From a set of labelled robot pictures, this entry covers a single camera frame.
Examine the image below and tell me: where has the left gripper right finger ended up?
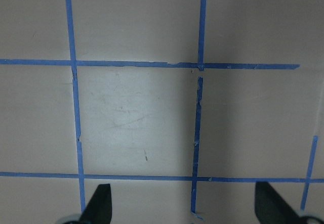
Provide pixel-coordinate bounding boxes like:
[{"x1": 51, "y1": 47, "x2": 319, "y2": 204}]
[{"x1": 254, "y1": 182, "x2": 301, "y2": 224}]

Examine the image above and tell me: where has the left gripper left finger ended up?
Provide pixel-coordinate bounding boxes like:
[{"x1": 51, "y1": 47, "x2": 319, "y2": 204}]
[{"x1": 79, "y1": 184, "x2": 112, "y2": 224}]

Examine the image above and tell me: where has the brown paper table cover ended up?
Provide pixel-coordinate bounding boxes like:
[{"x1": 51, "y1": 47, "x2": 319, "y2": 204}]
[{"x1": 1, "y1": 0, "x2": 323, "y2": 223}]

